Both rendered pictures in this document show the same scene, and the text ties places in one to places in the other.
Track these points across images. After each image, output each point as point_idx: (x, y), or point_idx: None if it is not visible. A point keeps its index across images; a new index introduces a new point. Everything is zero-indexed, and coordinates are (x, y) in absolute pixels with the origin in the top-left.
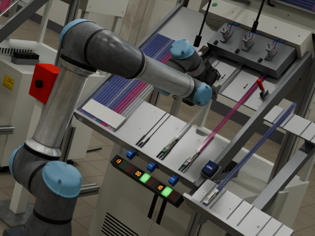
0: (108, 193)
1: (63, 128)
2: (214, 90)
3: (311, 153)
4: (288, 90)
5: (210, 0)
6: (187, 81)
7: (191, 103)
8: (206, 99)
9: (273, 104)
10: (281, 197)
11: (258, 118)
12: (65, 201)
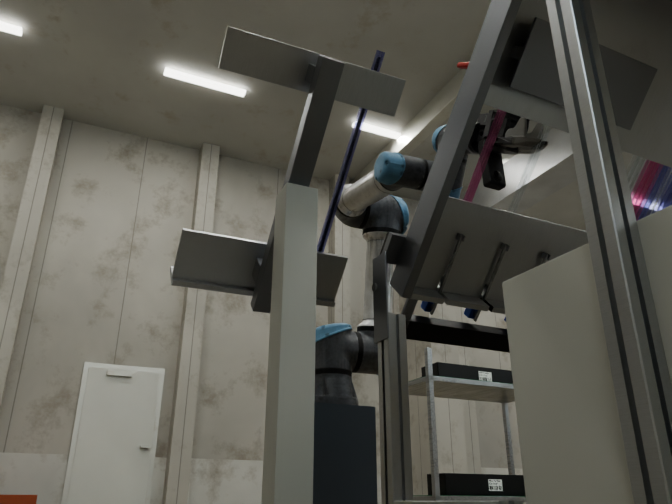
0: None
1: (366, 297)
2: (513, 133)
3: (308, 97)
4: (505, 4)
5: None
6: (373, 170)
7: (483, 182)
8: (380, 168)
9: (478, 62)
10: (278, 200)
11: (454, 112)
12: None
